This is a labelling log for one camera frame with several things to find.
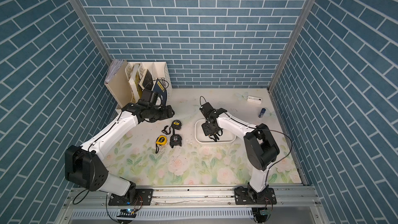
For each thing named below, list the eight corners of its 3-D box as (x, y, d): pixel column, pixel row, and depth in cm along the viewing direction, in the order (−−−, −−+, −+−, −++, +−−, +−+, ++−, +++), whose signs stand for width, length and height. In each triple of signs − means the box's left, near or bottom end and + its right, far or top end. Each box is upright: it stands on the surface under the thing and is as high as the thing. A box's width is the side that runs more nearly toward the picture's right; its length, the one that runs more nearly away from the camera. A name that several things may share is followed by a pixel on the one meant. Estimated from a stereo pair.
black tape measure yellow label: (169, 148, 91) (168, 145, 89) (171, 136, 96) (170, 134, 93) (181, 148, 91) (180, 145, 89) (182, 136, 96) (181, 134, 94)
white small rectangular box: (247, 102, 115) (248, 100, 113) (247, 97, 118) (248, 95, 117) (261, 104, 114) (262, 102, 112) (260, 98, 117) (261, 96, 115)
